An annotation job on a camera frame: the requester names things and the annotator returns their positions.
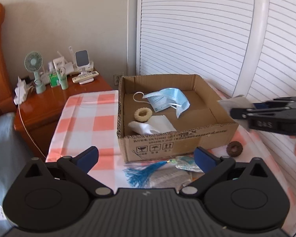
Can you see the wooden nightstand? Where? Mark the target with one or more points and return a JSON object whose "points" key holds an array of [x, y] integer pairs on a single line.
{"points": [[36, 119]]}

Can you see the cream hair scrunchie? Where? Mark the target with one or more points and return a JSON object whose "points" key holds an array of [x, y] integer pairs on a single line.
{"points": [[143, 114]]}

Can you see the floral sachet with blue tassel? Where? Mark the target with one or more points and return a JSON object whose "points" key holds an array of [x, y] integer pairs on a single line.
{"points": [[138, 176]]}

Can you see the blue surgical mask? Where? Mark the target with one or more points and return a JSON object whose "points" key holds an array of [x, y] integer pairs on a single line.
{"points": [[163, 99]]}

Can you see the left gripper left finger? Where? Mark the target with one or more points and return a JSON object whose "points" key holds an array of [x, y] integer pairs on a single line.
{"points": [[76, 170]]}

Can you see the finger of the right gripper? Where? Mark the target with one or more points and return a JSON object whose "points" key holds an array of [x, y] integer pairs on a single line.
{"points": [[270, 105], [251, 113]]}

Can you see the green bottle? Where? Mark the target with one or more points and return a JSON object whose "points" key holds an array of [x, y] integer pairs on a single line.
{"points": [[62, 77]]}

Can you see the pink checkered tablecloth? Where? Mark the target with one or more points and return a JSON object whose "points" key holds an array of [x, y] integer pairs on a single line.
{"points": [[91, 120]]}

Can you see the grey blue bedding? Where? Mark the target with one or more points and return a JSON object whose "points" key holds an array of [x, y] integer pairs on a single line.
{"points": [[14, 154]]}

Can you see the phone on white stand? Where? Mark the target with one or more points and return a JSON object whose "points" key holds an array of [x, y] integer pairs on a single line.
{"points": [[83, 64]]}

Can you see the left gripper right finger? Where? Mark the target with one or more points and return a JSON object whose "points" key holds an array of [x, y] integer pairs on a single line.
{"points": [[214, 168]]}

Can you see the cardboard box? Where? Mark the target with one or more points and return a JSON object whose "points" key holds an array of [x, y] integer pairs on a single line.
{"points": [[205, 124]]}

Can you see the grey pouch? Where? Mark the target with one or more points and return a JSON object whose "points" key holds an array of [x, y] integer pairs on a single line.
{"points": [[169, 178], [238, 102]]}

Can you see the white power strip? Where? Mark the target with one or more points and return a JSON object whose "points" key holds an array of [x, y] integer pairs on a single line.
{"points": [[21, 91]]}

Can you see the brown hair scrunchie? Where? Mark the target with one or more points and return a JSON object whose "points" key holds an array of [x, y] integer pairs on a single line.
{"points": [[234, 149]]}

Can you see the white box with label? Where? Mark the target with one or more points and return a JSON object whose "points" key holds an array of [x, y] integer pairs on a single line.
{"points": [[59, 64]]}

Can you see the white remote control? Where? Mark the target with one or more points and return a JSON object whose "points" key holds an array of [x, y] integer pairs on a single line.
{"points": [[85, 76]]}

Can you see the green tissue pack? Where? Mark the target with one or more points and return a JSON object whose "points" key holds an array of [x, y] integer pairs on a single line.
{"points": [[54, 81]]}

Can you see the white louvered door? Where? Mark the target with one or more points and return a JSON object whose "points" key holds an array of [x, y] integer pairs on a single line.
{"points": [[242, 47]]}

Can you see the green desk fan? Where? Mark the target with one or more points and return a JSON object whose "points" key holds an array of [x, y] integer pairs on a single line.
{"points": [[33, 62]]}

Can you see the white tissue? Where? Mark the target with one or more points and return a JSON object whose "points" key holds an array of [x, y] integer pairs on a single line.
{"points": [[155, 125]]}

